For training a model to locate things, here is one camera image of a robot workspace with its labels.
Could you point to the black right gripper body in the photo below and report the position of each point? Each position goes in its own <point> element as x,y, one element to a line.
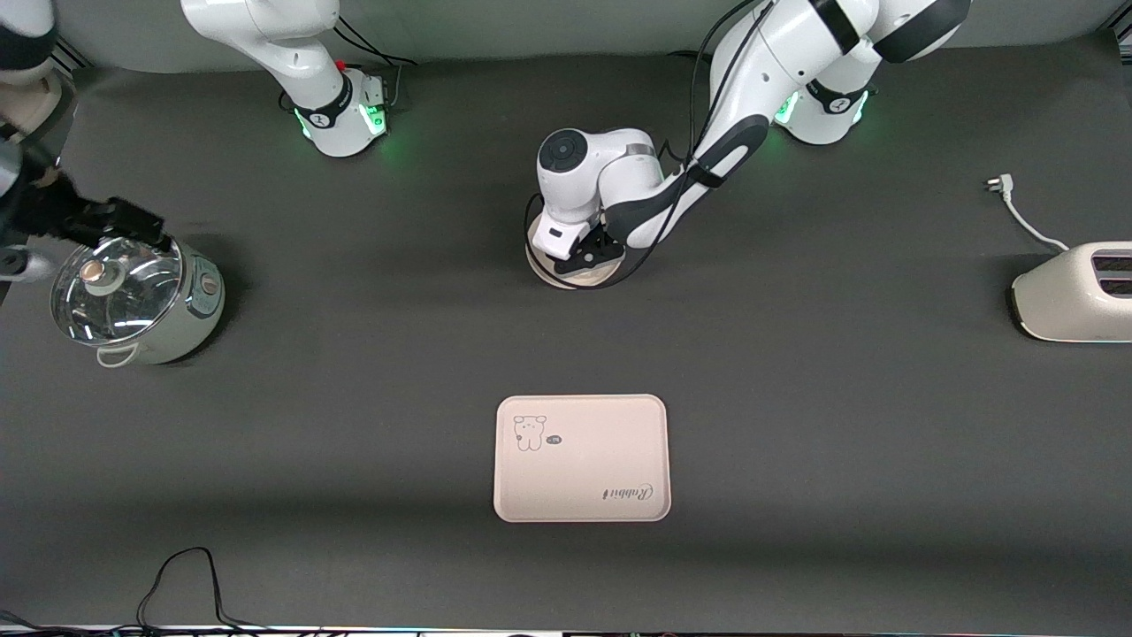
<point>55,215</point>

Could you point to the round beige plate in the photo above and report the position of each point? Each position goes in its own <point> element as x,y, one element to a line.
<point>600,276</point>

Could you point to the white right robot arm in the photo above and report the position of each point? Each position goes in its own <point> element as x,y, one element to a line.
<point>327,106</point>

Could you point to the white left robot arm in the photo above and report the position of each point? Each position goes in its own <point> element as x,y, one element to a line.
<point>796,44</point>

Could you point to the beige rectangular rabbit tray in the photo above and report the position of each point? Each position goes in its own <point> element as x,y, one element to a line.
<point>584,473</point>

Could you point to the glass pot lid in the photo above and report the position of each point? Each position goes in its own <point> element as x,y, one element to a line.
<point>124,305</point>

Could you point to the pale green electric pot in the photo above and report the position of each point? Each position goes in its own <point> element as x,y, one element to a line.
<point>190,310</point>

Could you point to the beige round background object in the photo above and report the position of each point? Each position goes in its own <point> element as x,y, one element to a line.
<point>44,106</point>

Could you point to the white toaster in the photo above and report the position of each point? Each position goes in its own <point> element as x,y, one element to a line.
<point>1070,305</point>

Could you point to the aluminium frame rail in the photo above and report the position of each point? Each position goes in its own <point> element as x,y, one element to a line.
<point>69,57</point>

